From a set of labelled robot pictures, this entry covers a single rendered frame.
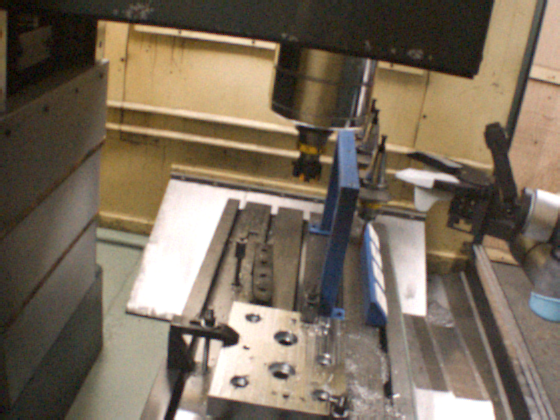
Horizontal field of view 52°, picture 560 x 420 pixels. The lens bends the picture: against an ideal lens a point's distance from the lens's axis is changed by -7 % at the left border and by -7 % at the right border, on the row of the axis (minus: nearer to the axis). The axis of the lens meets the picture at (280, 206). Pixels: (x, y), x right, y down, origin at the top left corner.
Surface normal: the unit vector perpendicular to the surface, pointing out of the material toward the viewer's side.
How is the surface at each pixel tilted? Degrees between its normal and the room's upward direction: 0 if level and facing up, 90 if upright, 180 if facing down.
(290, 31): 90
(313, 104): 90
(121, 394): 0
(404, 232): 24
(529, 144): 90
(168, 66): 91
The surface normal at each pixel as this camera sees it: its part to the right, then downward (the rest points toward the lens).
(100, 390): 0.15, -0.90
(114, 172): -0.08, 0.40
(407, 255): 0.10, -0.66
